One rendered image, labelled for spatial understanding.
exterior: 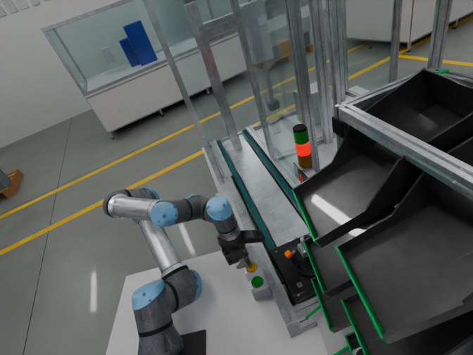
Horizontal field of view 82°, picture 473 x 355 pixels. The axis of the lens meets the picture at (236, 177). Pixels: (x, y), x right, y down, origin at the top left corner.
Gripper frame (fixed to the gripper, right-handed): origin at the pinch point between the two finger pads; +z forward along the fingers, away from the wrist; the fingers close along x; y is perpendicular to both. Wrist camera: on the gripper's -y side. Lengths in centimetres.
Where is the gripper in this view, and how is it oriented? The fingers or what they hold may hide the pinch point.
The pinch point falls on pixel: (250, 263)
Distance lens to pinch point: 112.2
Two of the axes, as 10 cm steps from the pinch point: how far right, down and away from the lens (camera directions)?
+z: 2.8, 7.6, 5.9
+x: 2.7, 5.3, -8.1
